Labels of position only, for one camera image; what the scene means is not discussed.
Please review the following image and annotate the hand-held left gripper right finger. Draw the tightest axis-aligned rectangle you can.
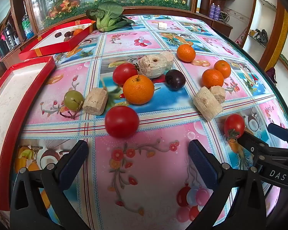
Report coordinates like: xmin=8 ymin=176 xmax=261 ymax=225
xmin=188 ymin=139 xmax=267 ymax=230

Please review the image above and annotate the red tray with orange tape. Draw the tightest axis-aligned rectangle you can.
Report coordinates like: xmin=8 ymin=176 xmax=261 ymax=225
xmin=18 ymin=19 xmax=98 ymax=61

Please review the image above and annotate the dark purple plum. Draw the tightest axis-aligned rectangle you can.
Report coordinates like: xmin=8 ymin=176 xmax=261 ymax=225
xmin=165 ymin=69 xmax=186 ymax=91

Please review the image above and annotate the printed pink blue tablecloth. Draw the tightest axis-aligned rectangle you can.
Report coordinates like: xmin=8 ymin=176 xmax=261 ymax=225
xmin=0 ymin=14 xmax=288 ymax=230

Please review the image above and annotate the wooden wall shelf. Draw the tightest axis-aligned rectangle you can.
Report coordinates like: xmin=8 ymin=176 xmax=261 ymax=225
xmin=248 ymin=0 xmax=288 ymax=77

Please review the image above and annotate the long corn cob piece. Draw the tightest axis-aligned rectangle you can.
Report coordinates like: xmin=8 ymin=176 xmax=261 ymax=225
xmin=193 ymin=87 xmax=224 ymax=122

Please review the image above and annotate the green grape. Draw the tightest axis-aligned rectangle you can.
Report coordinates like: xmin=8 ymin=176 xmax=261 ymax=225
xmin=64 ymin=90 xmax=84 ymax=111

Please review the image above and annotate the large corn cob piece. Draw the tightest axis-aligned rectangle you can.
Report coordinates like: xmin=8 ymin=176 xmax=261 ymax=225
xmin=137 ymin=55 xmax=167 ymax=79

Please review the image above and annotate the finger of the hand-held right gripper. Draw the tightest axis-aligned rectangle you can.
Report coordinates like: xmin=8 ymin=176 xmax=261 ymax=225
xmin=267 ymin=123 xmax=288 ymax=150
xmin=236 ymin=131 xmax=270 ymax=153

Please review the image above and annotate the dark kettle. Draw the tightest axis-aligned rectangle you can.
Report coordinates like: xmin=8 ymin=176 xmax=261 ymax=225
xmin=2 ymin=23 xmax=21 ymax=46
xmin=0 ymin=39 xmax=10 ymax=57

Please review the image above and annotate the red tomato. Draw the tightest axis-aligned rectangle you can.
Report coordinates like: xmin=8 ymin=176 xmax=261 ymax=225
xmin=113 ymin=63 xmax=139 ymax=86
xmin=105 ymin=106 xmax=140 ymax=139
xmin=224 ymin=114 xmax=246 ymax=141

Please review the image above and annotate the clear water bottle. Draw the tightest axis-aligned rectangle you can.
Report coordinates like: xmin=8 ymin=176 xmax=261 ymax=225
xmin=22 ymin=14 xmax=34 ymax=39

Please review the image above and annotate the dark item on shelf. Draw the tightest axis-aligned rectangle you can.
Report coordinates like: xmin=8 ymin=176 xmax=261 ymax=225
xmin=254 ymin=29 xmax=269 ymax=45

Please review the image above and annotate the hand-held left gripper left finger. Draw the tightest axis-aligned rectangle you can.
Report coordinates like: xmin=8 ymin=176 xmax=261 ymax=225
xmin=10 ymin=139 xmax=89 ymax=230

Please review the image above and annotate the maroon cloth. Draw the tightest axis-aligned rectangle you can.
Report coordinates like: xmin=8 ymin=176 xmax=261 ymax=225
xmin=265 ymin=67 xmax=277 ymax=84

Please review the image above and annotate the large orange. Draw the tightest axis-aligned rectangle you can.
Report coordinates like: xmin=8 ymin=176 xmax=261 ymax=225
xmin=122 ymin=75 xmax=155 ymax=105

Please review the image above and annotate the green bok choy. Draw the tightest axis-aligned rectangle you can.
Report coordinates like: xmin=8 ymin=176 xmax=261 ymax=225
xmin=86 ymin=1 xmax=136 ymax=32

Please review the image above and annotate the plain red cardboard tray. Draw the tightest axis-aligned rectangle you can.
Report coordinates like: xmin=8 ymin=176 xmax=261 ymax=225
xmin=0 ymin=56 xmax=57 ymax=211

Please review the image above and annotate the wooden side cabinet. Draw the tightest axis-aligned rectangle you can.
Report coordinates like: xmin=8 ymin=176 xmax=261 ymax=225
xmin=199 ymin=0 xmax=233 ymax=37

